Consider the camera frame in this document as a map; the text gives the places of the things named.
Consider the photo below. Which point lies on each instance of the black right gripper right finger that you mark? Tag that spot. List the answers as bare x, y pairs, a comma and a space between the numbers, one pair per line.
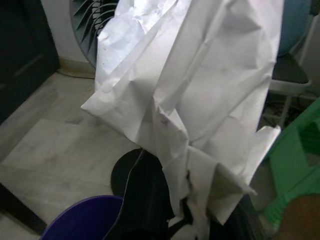
240, 225

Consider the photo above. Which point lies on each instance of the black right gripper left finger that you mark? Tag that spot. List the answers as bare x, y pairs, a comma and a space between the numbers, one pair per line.
145, 200

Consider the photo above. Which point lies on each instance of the white paper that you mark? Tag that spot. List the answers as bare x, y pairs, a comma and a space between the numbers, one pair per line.
200, 75

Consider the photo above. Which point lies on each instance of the purple plastic bucket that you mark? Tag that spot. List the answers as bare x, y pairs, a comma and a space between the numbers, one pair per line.
82, 220

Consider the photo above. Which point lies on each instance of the green plastic stool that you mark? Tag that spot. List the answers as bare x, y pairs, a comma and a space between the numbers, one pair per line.
295, 150

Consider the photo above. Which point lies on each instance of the white plastic rack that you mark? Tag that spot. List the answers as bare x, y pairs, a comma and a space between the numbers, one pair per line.
287, 87

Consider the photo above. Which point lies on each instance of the grey fan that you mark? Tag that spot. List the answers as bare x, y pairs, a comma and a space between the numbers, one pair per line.
85, 30

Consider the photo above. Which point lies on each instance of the dark cabinet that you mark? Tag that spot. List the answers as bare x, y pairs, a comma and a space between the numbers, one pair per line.
25, 50

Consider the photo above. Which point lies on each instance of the blue barrel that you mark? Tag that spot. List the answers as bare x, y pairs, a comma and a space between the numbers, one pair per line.
292, 25

